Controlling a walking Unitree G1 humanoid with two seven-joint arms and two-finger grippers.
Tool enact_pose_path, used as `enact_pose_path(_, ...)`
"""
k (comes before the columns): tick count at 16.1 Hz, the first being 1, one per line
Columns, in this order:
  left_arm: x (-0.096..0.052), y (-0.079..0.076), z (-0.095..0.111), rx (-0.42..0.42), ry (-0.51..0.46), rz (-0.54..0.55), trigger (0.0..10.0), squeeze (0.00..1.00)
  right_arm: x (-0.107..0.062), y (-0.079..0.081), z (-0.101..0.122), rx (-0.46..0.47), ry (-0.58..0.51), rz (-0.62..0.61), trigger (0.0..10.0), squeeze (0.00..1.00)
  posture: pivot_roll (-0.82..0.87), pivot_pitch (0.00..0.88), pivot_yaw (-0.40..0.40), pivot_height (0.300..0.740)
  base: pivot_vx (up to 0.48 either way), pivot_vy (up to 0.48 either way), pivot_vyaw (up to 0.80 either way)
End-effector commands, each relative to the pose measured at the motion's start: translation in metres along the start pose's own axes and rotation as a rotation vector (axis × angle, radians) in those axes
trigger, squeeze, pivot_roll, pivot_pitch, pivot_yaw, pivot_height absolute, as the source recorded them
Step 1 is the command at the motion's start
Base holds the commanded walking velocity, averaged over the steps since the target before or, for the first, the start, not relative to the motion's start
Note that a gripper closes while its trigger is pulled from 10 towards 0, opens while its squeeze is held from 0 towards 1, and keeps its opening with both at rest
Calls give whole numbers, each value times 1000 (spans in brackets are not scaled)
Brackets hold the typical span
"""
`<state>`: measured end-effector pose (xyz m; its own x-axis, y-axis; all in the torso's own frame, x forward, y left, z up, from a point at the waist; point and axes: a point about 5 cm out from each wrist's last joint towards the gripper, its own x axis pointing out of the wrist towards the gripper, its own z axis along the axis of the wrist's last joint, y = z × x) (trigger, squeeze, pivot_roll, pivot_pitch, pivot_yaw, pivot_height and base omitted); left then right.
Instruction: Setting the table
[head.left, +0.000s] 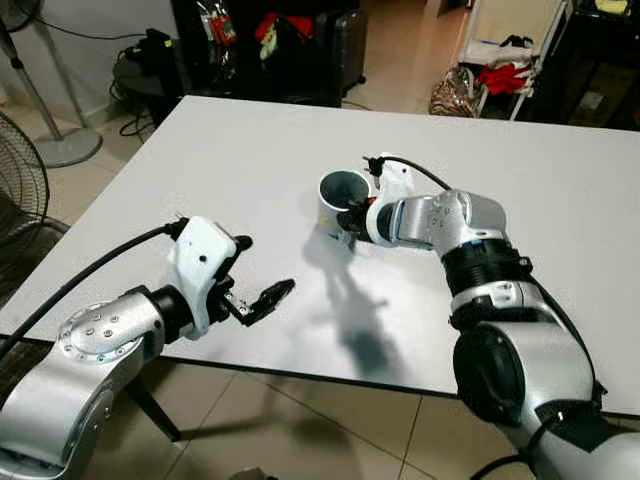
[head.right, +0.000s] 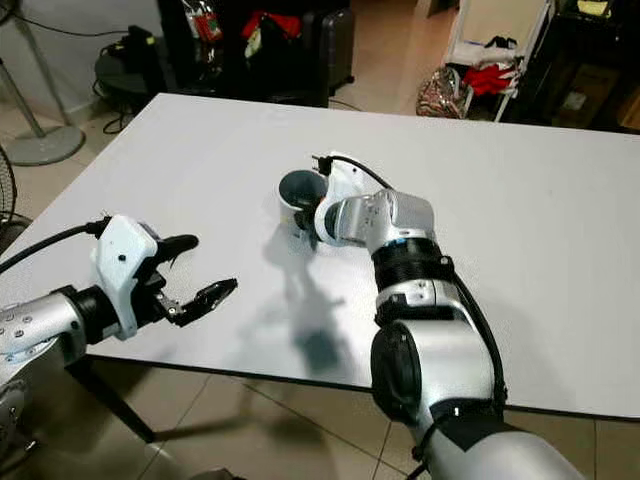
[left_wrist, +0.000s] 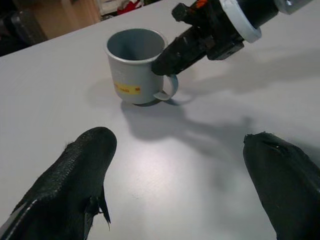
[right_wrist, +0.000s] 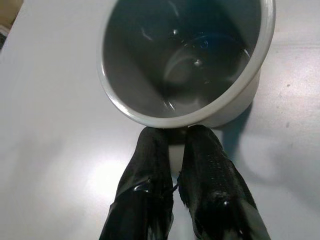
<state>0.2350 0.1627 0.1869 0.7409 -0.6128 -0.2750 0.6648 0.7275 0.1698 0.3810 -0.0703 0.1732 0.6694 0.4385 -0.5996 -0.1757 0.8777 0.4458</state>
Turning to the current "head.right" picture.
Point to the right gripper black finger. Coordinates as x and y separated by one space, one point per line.
298 226

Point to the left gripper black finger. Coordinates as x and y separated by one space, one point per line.
205 297
175 243

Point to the white mug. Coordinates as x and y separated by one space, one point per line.
285 212

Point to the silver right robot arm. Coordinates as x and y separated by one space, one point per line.
440 360

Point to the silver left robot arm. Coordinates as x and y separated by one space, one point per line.
30 340

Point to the black table leg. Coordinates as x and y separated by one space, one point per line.
115 400

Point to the large black suitcase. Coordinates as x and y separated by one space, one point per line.
240 70

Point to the grey stand fan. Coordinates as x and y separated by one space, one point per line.
45 145

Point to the ribbed black suitcase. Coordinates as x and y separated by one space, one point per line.
335 50

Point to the patterned bag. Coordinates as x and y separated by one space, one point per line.
440 92

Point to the grey robot foot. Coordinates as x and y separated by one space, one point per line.
215 474

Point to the black round stool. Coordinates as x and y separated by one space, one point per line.
125 65

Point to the red white hanging tag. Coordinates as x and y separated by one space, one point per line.
205 22

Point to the red cloth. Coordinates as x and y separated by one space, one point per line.
490 77

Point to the black cabinet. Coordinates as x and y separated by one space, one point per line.
585 75

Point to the small yellow object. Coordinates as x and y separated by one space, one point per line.
593 7

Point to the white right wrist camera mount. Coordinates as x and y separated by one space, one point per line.
345 180

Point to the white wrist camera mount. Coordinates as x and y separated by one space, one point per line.
345 180
120 260

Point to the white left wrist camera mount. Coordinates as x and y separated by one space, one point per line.
120 260

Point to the white chair frame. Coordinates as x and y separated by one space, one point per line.
500 30

